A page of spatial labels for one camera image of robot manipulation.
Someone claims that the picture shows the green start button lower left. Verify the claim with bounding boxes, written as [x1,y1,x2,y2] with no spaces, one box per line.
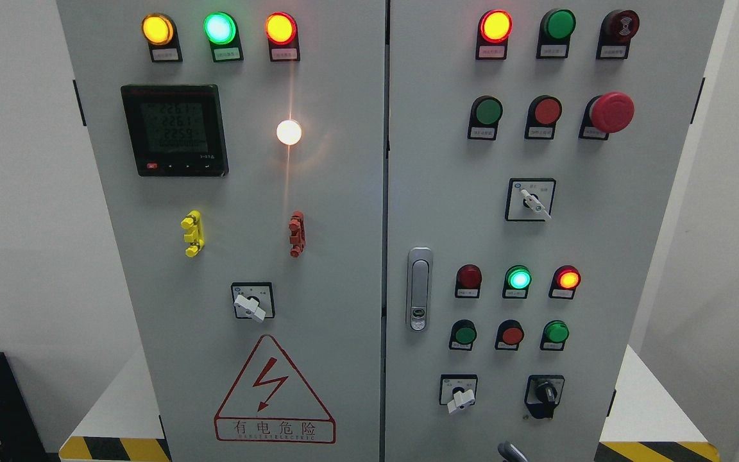
[448,319,477,351]

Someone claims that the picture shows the green push button upper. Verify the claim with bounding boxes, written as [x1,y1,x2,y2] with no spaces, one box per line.
[467,96,504,141]

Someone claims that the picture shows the green push button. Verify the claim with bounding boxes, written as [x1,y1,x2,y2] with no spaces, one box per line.
[539,320,571,351]
[467,96,504,141]

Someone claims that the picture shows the red push button lower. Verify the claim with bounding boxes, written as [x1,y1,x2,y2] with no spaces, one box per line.
[495,320,525,351]

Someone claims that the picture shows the red push button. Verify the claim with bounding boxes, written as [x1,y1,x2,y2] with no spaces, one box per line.
[524,94,562,140]
[495,320,525,351]

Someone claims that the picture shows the green push button lower right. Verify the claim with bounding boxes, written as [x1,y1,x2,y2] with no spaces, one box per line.
[539,320,571,351]

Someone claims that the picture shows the red push button upper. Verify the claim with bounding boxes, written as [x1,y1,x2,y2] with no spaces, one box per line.
[524,94,562,140]

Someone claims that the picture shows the red emergency stop button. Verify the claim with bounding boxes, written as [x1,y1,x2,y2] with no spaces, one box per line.
[579,91,634,141]

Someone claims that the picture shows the red test terminal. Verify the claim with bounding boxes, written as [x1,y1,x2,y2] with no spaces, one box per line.
[288,210,306,258]

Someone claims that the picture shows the red indicator light middle left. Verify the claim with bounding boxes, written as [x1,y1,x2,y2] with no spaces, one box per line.
[455,264,483,298]

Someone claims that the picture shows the red indicator light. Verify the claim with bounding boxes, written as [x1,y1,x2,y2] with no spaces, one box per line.
[475,9,513,60]
[455,264,483,298]
[548,265,581,300]
[264,12,300,62]

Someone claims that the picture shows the white lit indicator lamp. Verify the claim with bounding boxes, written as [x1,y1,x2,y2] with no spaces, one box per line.
[276,118,303,146]

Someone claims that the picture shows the green indicator light middle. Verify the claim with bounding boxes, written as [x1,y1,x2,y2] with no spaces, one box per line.
[502,265,532,299]

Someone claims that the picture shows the green indicator light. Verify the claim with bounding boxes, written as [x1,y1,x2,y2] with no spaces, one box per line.
[502,265,532,299]
[203,12,244,62]
[536,8,577,59]

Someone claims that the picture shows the grey left cabinet door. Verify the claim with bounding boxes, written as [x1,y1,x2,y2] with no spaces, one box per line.
[58,1,386,461]

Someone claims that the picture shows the grey cabinet door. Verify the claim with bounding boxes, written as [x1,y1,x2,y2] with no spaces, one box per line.
[385,1,724,461]
[58,1,386,461]

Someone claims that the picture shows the yellow test terminal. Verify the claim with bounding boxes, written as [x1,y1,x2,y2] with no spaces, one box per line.
[181,210,205,258]

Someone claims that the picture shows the grey right cabinet door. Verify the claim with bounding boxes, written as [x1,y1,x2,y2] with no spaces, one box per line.
[385,1,724,461]

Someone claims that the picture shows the red lightning warning sticker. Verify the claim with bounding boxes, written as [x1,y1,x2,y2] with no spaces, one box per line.
[214,334,336,444]

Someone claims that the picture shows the red indicator light middle right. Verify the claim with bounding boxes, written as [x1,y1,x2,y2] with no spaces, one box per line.
[548,265,581,300]

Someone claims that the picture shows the black digital power meter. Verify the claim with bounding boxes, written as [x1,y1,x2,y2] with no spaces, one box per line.
[121,84,228,176]

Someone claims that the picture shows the red indicator light top left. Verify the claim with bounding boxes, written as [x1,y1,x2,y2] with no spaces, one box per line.
[264,12,300,62]

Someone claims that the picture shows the red indicator light top right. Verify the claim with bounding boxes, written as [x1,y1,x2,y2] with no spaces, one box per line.
[475,9,513,60]

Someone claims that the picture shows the green indicator light top left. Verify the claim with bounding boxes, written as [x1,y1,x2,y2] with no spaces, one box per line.
[203,12,244,62]

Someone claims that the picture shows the green indicator light top right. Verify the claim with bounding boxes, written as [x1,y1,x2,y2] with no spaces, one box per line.
[536,8,577,59]

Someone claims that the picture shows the yellow indicator light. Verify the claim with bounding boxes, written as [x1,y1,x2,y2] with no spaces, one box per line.
[141,12,183,62]

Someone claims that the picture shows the red buzzer alarm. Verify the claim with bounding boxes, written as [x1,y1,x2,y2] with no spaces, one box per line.
[596,10,640,60]

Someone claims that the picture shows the white platform with hazard stripes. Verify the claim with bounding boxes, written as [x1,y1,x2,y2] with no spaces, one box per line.
[58,348,720,461]

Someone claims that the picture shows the silver door lock handle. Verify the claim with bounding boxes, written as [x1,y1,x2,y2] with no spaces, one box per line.
[405,248,433,332]

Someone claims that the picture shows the left door rotary selector switch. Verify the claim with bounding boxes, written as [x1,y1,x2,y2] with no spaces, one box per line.
[230,282,275,323]

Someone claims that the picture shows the upper right rotary selector switch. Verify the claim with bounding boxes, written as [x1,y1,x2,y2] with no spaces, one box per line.
[505,178,556,221]

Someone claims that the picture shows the lower white rotary selector switch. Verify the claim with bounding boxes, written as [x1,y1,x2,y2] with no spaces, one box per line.
[439,374,478,415]

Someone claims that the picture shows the black knob selector switch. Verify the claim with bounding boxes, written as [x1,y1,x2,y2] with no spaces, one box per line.
[524,375,565,419]

